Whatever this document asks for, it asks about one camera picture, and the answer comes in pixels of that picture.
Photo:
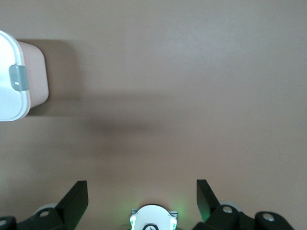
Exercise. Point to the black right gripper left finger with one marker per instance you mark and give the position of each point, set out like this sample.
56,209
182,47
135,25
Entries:
69,206

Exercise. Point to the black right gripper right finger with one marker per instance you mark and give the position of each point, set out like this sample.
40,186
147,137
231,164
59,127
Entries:
208,206

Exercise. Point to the translucent plastic box base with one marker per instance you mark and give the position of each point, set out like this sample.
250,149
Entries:
37,79

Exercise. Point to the grey lid clip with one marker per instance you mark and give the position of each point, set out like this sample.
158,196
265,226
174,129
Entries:
19,77

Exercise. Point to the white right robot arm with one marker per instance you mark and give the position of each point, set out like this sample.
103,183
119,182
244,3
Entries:
153,218

